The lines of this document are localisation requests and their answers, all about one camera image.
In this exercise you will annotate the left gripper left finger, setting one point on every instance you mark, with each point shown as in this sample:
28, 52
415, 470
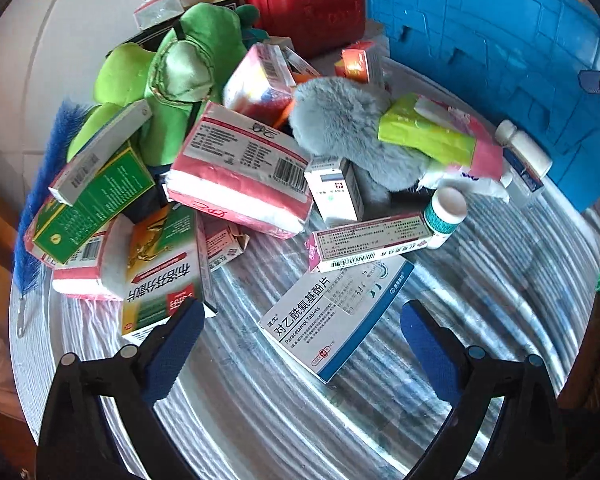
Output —
165, 350

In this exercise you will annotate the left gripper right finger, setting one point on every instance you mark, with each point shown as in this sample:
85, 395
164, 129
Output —
438, 351

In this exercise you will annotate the blue white paracetamol box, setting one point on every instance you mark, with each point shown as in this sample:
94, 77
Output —
324, 317

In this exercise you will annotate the teal label pill bottle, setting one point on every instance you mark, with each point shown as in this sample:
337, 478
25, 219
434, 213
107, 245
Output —
445, 212

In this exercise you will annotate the pink white long medicine box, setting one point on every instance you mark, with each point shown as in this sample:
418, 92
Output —
364, 242

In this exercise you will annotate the small white medicine box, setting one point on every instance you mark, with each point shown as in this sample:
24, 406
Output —
335, 191

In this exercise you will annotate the green pink wipes pack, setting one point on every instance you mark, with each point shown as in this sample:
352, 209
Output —
444, 133

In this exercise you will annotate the green yellow medicine box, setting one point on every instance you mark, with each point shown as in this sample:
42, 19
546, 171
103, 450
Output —
167, 263

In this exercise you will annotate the small pink crumpled box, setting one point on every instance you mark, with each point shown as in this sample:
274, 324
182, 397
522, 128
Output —
225, 241

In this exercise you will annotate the green rectangular box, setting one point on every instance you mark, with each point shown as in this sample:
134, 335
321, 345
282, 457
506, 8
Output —
57, 230

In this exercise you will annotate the long white barcode box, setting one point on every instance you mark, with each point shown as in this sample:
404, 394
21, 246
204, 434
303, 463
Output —
107, 127

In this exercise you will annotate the white pill bottle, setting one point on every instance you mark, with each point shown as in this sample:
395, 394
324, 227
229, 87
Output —
528, 162

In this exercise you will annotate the blue feather duster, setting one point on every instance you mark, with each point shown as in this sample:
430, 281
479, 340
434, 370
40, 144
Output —
69, 119

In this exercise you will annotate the grey fluffy plush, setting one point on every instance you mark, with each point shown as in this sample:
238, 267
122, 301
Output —
335, 116

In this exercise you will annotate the green plush frog toy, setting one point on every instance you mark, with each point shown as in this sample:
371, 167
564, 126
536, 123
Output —
191, 66

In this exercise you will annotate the orange white medicine box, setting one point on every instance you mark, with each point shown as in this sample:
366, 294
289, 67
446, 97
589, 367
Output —
361, 62

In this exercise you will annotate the blue plastic crate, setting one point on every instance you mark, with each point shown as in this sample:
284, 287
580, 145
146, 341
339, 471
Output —
512, 59

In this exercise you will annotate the red mini suitcase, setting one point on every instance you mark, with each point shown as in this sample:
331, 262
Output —
314, 26

